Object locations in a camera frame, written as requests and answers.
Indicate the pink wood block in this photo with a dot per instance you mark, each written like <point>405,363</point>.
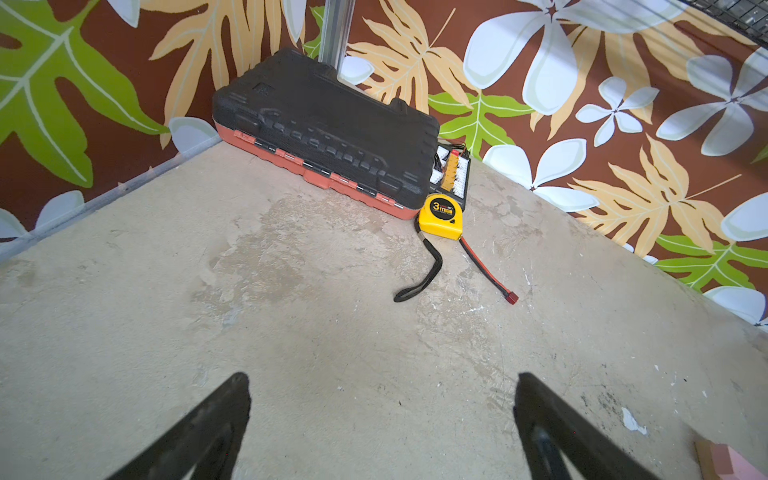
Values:
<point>722,462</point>

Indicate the yellow tape measure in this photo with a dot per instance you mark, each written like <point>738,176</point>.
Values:
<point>441,216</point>

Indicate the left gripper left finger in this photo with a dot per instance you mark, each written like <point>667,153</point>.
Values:
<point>202,445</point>

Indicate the black and red tool case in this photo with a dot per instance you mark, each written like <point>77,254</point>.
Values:
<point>295,113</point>

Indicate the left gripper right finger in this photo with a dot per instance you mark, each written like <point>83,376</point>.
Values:
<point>551,431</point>

